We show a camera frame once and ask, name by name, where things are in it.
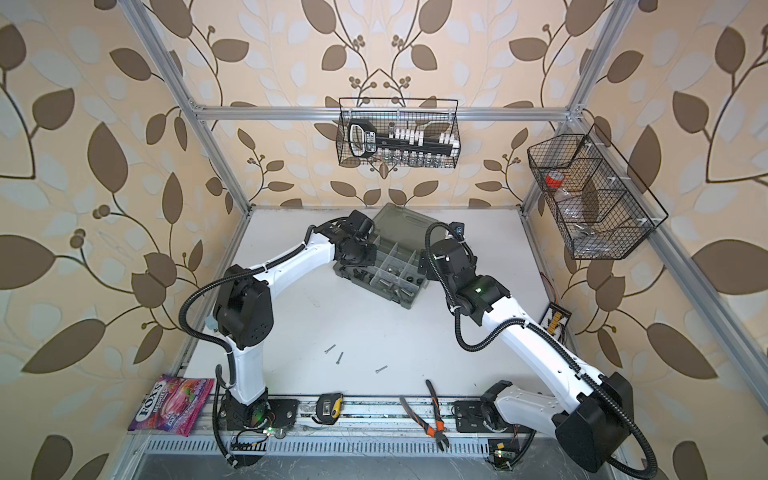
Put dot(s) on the pink candy bag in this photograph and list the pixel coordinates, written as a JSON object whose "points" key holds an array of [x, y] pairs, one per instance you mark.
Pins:
{"points": [[172, 405]]}

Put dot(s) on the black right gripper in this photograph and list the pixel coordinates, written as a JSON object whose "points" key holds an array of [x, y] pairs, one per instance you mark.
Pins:
{"points": [[431, 272]]}

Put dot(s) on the red capped bottle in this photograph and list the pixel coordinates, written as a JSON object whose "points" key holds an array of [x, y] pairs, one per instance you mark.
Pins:
{"points": [[554, 180]]}

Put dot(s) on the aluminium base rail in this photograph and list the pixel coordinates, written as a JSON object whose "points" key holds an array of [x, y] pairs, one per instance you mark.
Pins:
{"points": [[373, 426]]}

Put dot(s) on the grey plastic organizer box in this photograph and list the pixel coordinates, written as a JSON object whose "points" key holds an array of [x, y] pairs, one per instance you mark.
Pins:
{"points": [[399, 235]]}

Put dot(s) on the black wire basket wall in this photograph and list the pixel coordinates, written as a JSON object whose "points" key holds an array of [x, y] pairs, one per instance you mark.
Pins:
{"points": [[434, 115], [605, 209]]}

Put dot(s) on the yellow black multimeter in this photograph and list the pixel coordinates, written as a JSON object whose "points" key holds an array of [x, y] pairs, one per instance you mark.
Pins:
{"points": [[555, 321]]}

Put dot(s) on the yellow black tape measure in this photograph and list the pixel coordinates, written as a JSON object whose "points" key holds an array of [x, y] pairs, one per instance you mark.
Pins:
{"points": [[328, 408]]}

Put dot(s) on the socket set on rail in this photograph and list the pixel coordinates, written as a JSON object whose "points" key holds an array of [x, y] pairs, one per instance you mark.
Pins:
{"points": [[364, 141]]}

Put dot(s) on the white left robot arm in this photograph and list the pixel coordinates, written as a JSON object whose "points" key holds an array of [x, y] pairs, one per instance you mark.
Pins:
{"points": [[244, 303]]}

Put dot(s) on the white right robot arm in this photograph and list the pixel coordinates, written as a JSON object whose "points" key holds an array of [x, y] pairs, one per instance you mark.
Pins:
{"points": [[594, 424]]}

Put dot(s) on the black wire basket back wall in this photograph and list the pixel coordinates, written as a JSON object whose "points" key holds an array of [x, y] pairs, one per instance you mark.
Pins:
{"points": [[434, 115]]}

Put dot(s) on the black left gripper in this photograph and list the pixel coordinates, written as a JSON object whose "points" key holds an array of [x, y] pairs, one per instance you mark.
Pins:
{"points": [[370, 260]]}

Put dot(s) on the black wire basket right wall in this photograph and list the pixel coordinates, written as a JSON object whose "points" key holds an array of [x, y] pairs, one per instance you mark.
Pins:
{"points": [[605, 209]]}

